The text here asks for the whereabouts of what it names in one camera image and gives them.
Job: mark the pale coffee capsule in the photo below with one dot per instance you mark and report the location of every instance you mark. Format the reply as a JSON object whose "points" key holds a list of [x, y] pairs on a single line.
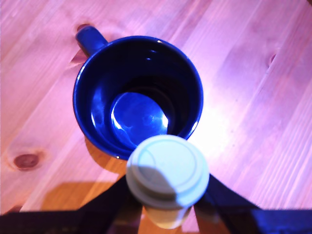
{"points": [[168, 170]]}

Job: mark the blue ceramic mug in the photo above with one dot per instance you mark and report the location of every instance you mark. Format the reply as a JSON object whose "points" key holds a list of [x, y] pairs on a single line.
{"points": [[136, 97]]}

